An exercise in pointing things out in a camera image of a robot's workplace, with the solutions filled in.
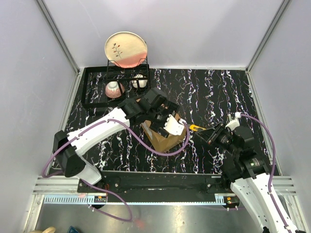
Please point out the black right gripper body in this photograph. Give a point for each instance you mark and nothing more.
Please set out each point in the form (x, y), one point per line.
(220, 136)

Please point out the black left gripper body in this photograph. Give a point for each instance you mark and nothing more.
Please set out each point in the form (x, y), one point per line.
(160, 117)

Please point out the yellow utility knife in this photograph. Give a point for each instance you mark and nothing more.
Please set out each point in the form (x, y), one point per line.
(195, 128)

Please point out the brown cardboard express box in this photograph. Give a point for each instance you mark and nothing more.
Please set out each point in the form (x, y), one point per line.
(159, 143)

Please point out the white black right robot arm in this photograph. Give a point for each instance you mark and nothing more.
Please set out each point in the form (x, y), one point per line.
(246, 173)

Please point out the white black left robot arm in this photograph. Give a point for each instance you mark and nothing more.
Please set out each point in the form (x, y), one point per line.
(69, 148)

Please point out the small white cup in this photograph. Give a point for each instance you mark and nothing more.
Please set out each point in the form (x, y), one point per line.
(138, 82)

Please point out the pink patterned bowl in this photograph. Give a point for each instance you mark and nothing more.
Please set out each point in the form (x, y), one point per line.
(114, 90)

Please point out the beige pink floral plate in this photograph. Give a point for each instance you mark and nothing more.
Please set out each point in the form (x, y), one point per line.
(126, 49)

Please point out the dark blue tray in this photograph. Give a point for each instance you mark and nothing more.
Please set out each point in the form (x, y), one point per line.
(71, 229)

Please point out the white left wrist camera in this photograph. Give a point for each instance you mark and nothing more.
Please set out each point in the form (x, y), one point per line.
(173, 126)

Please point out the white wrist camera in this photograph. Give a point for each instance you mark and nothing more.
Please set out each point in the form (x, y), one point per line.
(233, 121)
(173, 126)

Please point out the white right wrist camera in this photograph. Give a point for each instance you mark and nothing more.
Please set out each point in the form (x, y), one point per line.
(233, 121)

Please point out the black wire dish rack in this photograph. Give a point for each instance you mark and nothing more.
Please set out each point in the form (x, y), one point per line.
(95, 80)

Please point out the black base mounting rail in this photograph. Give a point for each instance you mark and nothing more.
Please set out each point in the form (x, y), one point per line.
(121, 181)

